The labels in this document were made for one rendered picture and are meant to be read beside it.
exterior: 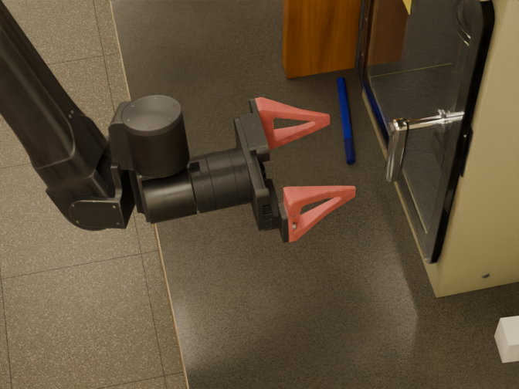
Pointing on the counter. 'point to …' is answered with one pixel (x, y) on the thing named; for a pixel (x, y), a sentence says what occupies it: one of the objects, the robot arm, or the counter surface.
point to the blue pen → (345, 120)
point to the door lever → (401, 126)
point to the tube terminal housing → (485, 176)
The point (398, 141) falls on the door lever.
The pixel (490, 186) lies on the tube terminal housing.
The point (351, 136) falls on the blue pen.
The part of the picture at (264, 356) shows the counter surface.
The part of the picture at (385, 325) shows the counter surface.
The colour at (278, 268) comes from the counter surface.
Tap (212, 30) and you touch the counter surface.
